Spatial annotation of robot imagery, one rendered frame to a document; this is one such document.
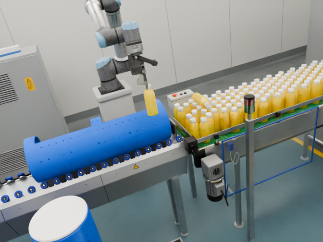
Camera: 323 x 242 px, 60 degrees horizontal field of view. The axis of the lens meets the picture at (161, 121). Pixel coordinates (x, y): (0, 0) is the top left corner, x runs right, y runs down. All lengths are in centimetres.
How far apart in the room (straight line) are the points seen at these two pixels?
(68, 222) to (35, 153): 50
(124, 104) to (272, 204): 160
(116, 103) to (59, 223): 137
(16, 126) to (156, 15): 266
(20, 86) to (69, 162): 172
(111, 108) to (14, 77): 118
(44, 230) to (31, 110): 212
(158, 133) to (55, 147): 62
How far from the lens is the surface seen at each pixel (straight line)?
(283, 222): 267
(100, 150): 174
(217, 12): 521
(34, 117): 344
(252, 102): 171
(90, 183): 187
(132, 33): 158
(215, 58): 534
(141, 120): 175
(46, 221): 151
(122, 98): 255
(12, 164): 371
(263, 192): 289
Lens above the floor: 199
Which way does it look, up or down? 28 degrees down
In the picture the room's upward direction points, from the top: 10 degrees counter-clockwise
